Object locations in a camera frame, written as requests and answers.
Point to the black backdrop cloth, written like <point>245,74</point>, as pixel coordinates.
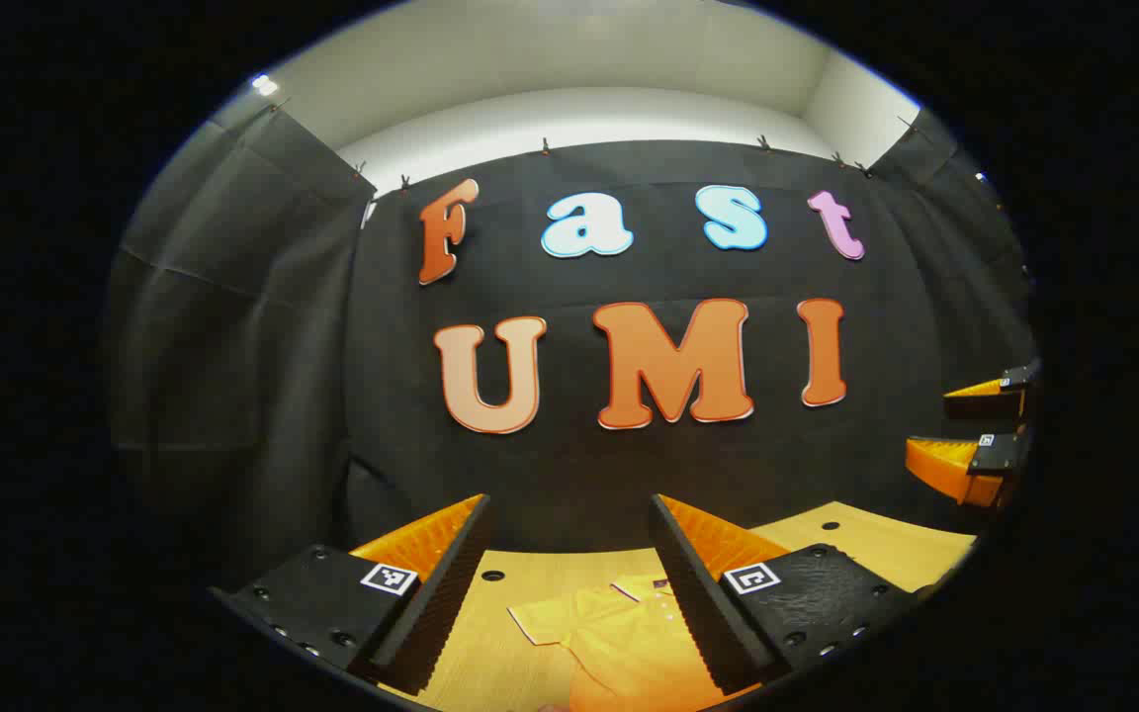
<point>569,465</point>

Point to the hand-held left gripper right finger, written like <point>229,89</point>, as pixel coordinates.
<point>703,603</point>

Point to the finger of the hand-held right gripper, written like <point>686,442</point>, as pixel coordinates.
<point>985,405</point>
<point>955,470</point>

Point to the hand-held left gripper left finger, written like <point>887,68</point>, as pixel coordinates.
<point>436,603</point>

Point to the ceiling light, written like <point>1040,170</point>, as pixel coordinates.
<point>265,85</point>

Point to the orange T-shirt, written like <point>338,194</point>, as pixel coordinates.
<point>619,643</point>

